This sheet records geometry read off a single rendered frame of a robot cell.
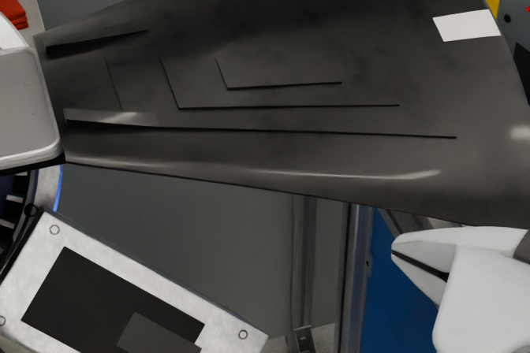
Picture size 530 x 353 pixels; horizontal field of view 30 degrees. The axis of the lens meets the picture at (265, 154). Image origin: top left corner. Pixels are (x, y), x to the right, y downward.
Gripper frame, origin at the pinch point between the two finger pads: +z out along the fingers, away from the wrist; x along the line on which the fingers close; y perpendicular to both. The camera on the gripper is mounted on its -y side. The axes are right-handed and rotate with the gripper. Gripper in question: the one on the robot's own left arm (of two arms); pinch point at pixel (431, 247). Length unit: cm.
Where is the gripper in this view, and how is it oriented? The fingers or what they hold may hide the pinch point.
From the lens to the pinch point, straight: 40.1
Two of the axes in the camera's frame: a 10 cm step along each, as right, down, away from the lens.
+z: -8.2, -3.7, 4.4
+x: 0.6, 7.0, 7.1
